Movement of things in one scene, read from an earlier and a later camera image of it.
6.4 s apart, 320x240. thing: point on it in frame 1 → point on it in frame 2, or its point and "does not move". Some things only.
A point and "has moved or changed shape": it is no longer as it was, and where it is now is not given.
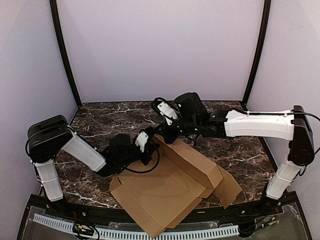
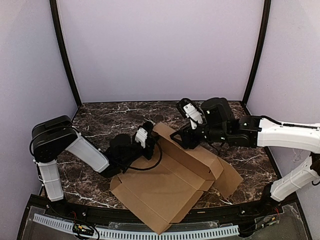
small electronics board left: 83,229 does not move
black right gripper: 170,129 → 187,135
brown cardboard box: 158,193 has moved or changed shape
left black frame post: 54,13 does not move
